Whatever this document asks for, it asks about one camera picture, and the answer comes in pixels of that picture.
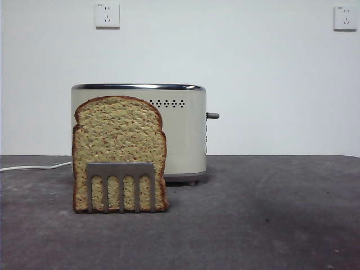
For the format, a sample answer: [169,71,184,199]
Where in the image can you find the silver metal toast rack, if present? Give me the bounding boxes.
[86,162,156,214]

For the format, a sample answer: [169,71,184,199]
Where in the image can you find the brown seeded bread slice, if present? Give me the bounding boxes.
[72,95,170,214]

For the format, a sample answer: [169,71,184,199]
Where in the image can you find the cream steel two-slot toaster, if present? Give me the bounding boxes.
[70,83,208,186]

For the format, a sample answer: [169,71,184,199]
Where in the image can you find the white wall socket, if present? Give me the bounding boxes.
[94,2,121,30]
[333,5,358,32]

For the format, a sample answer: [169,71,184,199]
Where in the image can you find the white power cord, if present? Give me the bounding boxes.
[0,161,73,172]

